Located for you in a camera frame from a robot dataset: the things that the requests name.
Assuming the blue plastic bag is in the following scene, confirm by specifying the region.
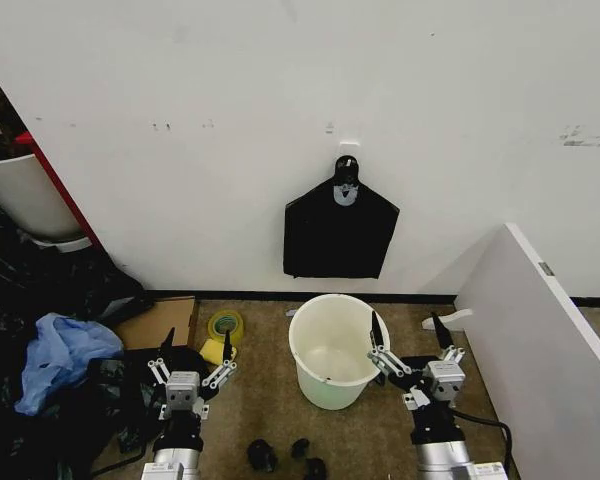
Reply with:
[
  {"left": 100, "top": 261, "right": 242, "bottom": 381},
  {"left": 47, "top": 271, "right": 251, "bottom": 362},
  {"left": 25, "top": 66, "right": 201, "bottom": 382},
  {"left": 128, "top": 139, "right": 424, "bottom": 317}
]
[{"left": 13, "top": 312, "right": 126, "bottom": 417}]

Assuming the yellow sponge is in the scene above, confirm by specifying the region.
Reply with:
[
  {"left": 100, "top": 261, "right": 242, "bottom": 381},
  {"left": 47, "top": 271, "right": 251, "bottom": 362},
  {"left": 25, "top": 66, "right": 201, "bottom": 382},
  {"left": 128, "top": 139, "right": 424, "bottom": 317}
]
[{"left": 199, "top": 338, "right": 240, "bottom": 366}]

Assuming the brown cardboard sheet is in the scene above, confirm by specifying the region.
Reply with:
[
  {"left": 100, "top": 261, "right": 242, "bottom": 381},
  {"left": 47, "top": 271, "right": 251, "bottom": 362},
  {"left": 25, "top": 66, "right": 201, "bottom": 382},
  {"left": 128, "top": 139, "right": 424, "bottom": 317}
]
[{"left": 113, "top": 295, "right": 200, "bottom": 352}]

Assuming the black plastic bag pile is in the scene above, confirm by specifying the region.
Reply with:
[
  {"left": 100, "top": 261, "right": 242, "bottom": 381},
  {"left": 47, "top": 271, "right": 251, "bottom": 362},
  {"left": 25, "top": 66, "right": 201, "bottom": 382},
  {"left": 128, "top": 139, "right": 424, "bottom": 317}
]
[{"left": 0, "top": 189, "right": 201, "bottom": 480}]

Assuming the white plant pot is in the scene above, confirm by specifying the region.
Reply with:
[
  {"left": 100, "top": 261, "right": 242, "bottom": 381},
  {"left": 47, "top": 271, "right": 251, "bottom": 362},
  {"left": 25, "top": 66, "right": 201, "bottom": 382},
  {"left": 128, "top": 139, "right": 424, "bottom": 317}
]
[{"left": 0, "top": 153, "right": 83, "bottom": 240}]

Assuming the white power strip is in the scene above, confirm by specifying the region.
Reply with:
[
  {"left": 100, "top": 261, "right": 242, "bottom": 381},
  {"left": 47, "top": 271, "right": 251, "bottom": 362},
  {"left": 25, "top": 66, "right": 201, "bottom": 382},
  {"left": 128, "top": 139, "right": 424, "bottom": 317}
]
[{"left": 421, "top": 308, "right": 475, "bottom": 333}]

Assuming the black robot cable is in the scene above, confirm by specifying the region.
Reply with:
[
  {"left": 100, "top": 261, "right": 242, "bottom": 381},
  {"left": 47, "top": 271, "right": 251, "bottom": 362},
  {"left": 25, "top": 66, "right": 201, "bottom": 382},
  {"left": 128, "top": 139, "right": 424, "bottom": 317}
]
[{"left": 451, "top": 408, "right": 514, "bottom": 480}]

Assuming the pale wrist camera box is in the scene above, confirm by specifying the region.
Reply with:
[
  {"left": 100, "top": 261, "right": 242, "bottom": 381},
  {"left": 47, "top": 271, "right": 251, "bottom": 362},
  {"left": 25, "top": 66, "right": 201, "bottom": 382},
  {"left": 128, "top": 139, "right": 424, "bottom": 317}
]
[
  {"left": 165, "top": 370, "right": 202, "bottom": 412},
  {"left": 423, "top": 360, "right": 467, "bottom": 402}
]

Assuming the white pot saucer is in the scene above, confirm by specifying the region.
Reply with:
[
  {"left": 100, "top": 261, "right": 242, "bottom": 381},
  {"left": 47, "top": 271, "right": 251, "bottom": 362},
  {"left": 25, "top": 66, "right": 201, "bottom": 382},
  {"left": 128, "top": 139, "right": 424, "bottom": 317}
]
[{"left": 29, "top": 234, "right": 94, "bottom": 252}]

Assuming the white flat board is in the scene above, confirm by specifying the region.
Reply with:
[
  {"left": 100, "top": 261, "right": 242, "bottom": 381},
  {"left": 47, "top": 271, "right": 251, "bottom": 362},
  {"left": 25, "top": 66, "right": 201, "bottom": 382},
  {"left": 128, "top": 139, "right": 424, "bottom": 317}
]
[{"left": 453, "top": 222, "right": 600, "bottom": 480}]

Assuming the red board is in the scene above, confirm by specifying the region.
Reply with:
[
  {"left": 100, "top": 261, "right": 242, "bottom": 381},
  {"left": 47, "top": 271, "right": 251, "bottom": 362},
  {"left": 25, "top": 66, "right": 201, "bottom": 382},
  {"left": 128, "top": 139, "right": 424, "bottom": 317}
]
[{"left": 13, "top": 131, "right": 115, "bottom": 264}]

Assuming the white plastic trash bin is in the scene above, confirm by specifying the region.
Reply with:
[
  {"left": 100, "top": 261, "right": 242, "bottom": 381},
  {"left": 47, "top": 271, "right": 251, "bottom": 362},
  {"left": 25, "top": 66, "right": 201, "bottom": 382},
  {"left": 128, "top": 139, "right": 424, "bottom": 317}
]
[{"left": 287, "top": 293, "right": 393, "bottom": 412}]

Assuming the black garbage bag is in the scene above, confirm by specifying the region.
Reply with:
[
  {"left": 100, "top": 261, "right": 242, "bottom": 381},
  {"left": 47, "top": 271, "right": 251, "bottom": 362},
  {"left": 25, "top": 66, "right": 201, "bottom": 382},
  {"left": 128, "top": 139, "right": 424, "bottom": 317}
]
[{"left": 282, "top": 155, "right": 401, "bottom": 282}]

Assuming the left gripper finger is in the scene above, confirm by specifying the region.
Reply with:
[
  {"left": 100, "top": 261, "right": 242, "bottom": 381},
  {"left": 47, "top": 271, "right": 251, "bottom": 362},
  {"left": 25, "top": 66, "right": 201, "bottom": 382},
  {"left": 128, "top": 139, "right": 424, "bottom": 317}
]
[
  {"left": 147, "top": 327, "right": 177, "bottom": 389},
  {"left": 201, "top": 328, "right": 240, "bottom": 390}
]

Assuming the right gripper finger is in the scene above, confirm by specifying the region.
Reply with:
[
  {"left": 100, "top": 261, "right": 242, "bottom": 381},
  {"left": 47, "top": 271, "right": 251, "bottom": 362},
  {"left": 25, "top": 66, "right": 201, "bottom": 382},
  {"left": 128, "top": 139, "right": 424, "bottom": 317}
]
[
  {"left": 430, "top": 312, "right": 465, "bottom": 365},
  {"left": 367, "top": 309, "right": 415, "bottom": 382}
]

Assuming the yellow tape roll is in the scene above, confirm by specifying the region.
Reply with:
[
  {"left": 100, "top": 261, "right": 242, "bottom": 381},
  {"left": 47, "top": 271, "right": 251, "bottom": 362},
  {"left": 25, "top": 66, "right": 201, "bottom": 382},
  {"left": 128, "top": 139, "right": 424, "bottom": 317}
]
[{"left": 207, "top": 309, "right": 247, "bottom": 347}]

